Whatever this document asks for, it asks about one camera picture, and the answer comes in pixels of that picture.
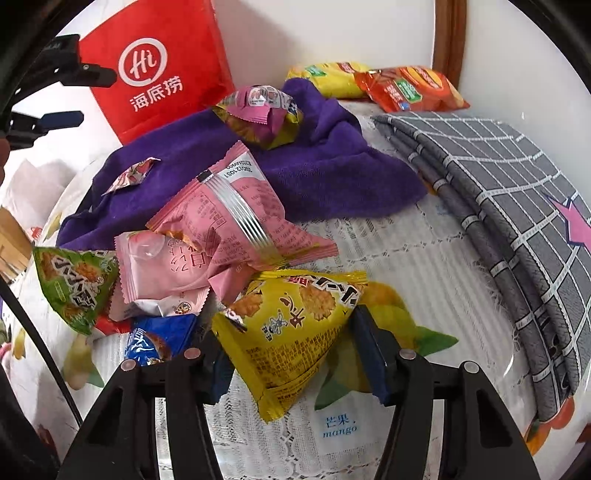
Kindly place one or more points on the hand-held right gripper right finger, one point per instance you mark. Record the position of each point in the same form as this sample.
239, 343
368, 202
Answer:
369, 350

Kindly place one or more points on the small pink candy packet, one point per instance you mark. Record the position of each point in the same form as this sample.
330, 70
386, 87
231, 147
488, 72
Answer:
134, 174

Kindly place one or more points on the cardboard box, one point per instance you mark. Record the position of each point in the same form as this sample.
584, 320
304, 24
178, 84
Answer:
11, 244

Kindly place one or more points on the green triangular snack packet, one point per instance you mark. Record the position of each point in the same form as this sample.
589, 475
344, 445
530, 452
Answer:
74, 286

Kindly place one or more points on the red paper bag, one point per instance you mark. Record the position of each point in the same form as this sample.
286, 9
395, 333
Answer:
184, 69

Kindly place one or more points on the light pink peach snack packet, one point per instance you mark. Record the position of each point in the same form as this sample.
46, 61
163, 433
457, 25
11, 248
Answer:
157, 272

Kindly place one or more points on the blue snack packet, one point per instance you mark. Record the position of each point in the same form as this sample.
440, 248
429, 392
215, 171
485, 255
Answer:
157, 341

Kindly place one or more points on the grey checked cloth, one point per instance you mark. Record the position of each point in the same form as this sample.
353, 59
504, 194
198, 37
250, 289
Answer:
498, 184

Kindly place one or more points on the orange chips bag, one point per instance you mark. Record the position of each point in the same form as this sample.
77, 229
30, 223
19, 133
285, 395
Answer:
415, 90

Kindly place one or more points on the red snack packet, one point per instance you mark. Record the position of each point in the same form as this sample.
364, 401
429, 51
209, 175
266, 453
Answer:
113, 325

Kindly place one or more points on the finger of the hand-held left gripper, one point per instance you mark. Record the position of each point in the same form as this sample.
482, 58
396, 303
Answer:
60, 120
87, 74

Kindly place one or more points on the pink yellow triangular snack packet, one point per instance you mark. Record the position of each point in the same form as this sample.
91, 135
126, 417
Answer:
258, 120

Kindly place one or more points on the large pink snack packet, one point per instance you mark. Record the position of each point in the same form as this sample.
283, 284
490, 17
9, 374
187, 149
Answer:
221, 207

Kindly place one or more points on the yellow chips bag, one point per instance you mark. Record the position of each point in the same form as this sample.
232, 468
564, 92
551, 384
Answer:
332, 81

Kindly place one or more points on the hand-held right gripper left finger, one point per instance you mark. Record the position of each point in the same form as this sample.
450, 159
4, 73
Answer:
219, 378

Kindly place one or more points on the pale pink pastry packet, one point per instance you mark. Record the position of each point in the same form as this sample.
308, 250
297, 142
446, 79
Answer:
180, 307

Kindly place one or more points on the white paper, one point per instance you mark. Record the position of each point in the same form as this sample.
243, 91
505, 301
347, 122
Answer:
32, 177

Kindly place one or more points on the fruit print tablecloth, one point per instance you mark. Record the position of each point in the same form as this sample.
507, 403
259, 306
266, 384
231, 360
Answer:
415, 277

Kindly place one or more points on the purple towel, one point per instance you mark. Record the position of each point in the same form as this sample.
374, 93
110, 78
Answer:
332, 161

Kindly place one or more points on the brown wooden frame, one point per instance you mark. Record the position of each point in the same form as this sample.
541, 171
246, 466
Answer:
450, 41

